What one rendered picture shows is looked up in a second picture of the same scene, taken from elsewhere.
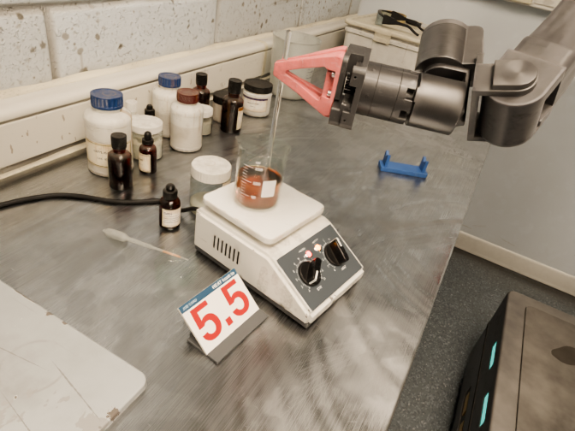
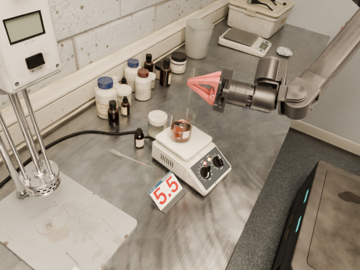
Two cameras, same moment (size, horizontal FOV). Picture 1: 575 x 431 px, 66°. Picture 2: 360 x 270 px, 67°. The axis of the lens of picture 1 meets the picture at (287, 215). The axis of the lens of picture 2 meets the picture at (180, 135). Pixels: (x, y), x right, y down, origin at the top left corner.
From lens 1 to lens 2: 21 cm
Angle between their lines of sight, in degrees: 9
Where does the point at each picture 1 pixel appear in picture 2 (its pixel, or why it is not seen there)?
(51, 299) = (92, 186)
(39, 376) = (95, 221)
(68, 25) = (83, 43)
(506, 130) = (294, 114)
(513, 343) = (317, 189)
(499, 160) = not seen: hidden behind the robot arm
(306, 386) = (203, 223)
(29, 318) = (86, 196)
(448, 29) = (270, 62)
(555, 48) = (317, 77)
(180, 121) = (140, 87)
